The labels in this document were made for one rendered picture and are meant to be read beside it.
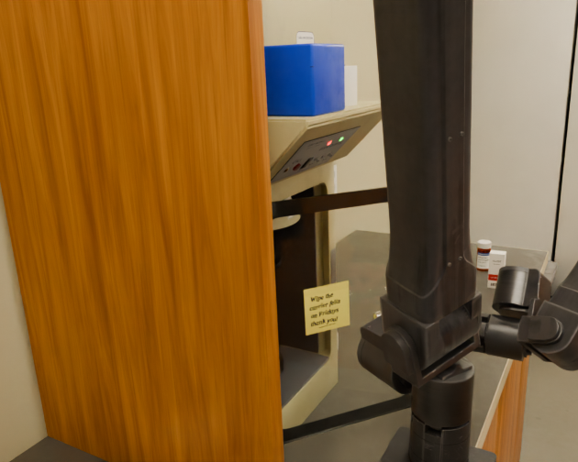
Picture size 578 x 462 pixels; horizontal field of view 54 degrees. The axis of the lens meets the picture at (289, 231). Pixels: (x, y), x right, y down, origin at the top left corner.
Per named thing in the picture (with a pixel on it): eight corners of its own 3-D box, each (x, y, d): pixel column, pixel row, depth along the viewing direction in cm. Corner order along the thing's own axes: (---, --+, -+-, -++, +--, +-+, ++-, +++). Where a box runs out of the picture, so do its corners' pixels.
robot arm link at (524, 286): (557, 342, 68) (586, 366, 73) (570, 257, 72) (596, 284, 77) (469, 335, 77) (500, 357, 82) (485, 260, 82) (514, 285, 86)
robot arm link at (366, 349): (402, 341, 47) (473, 295, 51) (325, 296, 57) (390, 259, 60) (423, 445, 52) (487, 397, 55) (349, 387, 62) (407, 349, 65)
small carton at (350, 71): (312, 106, 89) (311, 67, 87) (333, 104, 92) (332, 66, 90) (337, 107, 85) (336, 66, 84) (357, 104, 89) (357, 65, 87)
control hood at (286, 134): (234, 192, 77) (228, 118, 74) (334, 156, 104) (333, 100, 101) (308, 199, 72) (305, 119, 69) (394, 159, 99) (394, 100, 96)
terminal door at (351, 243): (260, 447, 90) (245, 204, 79) (421, 401, 101) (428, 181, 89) (261, 451, 89) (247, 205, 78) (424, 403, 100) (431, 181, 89)
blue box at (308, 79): (249, 115, 77) (244, 47, 74) (284, 109, 85) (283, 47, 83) (314, 116, 72) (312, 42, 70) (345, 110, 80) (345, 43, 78)
